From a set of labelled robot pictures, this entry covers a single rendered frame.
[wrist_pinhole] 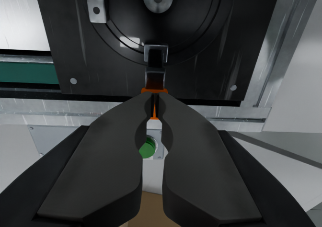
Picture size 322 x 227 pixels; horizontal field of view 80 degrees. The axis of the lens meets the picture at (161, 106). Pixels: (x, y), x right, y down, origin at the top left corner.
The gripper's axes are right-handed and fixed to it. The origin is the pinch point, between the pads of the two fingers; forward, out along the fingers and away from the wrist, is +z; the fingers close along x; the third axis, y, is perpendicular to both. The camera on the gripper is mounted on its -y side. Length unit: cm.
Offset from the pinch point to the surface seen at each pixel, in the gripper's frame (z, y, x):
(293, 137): 108, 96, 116
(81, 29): 11.5, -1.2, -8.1
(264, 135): 108, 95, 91
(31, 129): 12.3, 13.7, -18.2
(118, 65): 11.5, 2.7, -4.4
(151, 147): 11.3, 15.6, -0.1
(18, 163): 23, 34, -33
